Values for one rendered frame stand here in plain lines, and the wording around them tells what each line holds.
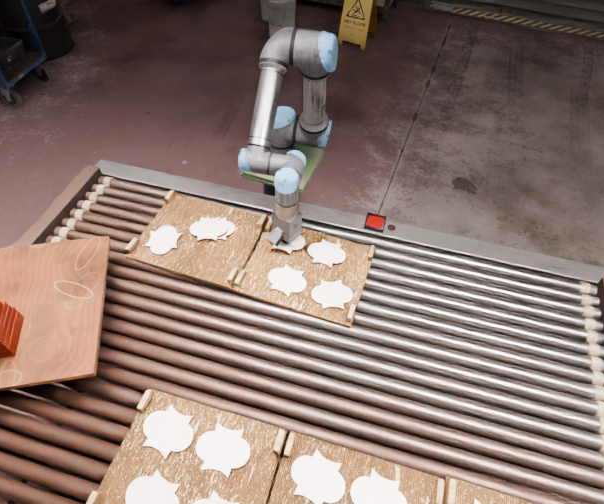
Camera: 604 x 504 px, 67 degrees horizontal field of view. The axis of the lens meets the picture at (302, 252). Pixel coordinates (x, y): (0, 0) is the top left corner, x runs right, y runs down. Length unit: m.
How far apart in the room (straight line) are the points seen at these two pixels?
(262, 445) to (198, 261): 0.67
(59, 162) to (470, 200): 2.99
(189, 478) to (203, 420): 0.15
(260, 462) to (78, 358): 0.57
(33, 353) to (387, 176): 2.63
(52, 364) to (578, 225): 3.17
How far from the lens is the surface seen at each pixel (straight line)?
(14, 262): 1.71
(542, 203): 3.62
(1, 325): 1.45
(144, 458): 1.36
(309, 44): 1.58
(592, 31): 6.15
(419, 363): 1.47
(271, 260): 1.61
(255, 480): 1.29
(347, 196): 3.23
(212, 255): 1.65
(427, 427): 1.40
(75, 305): 1.51
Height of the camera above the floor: 2.19
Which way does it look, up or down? 50 degrees down
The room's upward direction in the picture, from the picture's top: 2 degrees clockwise
